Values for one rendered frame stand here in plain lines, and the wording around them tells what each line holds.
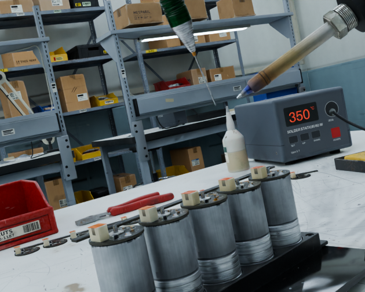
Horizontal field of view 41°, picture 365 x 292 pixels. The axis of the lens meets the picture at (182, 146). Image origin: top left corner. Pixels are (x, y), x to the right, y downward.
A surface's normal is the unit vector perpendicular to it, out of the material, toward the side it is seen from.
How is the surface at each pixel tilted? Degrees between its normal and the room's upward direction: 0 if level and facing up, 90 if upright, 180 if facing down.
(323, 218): 0
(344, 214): 0
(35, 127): 90
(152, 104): 90
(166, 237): 90
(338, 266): 0
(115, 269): 90
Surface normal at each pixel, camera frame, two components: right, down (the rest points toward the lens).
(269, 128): -0.94, 0.21
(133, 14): 0.55, -0.04
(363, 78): -0.85, 0.21
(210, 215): 0.17, 0.04
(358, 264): -0.20, -0.98
